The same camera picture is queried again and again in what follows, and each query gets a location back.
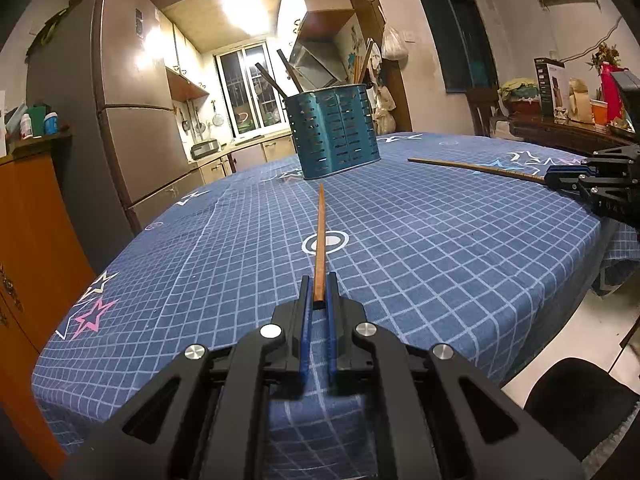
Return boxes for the silver toaster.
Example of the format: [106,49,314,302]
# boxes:
[190,139,222,159]

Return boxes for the blue checkered star tablecloth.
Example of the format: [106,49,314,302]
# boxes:
[31,131,640,480]

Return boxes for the orange wooden cabinet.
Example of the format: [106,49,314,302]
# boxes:
[0,152,97,471]

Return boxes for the wall cabinet above hood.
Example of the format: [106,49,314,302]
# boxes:
[277,0,357,43]

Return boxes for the beige kitchen base cabinets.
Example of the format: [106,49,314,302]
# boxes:
[197,132,301,186]

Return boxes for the black round stool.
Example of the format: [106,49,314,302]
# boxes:
[525,357,640,461]

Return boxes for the dried flower bouquet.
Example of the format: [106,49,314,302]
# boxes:
[586,42,621,73]

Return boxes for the kitchen ceiling light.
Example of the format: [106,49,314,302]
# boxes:
[220,0,281,36]

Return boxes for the dark wooden chair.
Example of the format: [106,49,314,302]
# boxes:
[466,86,501,137]

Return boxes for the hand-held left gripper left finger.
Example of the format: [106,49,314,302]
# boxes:
[57,275,315,480]

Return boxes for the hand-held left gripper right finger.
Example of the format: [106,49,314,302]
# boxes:
[326,271,586,480]

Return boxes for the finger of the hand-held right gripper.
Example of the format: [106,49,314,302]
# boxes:
[547,157,601,176]
[545,174,601,196]

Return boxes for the hanging beige cloth bags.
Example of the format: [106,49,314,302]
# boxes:
[372,85,397,133]

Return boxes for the brown wooden chopstick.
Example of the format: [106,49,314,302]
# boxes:
[360,40,374,85]
[314,183,327,308]
[276,49,302,95]
[407,157,547,183]
[255,62,288,98]

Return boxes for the dark wooden side table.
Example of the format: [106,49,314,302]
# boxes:
[509,112,640,157]

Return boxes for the dark curtained window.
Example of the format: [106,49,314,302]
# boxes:
[405,0,501,95]

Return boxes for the beige paper bag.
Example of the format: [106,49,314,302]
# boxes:
[567,77,593,122]

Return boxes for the teal perforated utensil holder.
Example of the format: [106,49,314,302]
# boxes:
[284,83,382,181]

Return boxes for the tall grey refrigerator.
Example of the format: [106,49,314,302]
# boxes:
[25,0,193,241]

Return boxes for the black carton box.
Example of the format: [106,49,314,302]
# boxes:
[534,57,566,118]

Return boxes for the white wall cable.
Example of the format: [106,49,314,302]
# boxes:
[555,15,623,61]

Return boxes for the pale carton box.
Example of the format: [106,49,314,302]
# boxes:
[5,104,28,137]

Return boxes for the yellow-green clothes pile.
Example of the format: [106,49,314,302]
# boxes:
[499,77,541,103]

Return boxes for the green container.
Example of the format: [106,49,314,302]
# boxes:
[27,105,51,136]

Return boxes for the red thermos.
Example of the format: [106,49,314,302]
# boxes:
[600,62,626,123]

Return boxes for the kitchen window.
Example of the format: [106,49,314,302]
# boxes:
[215,44,286,137]

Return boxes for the hanging white plastic bag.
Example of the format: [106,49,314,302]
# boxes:
[381,25,410,61]

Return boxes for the long kitchen wall cabinet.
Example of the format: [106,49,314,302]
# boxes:
[155,10,211,101]

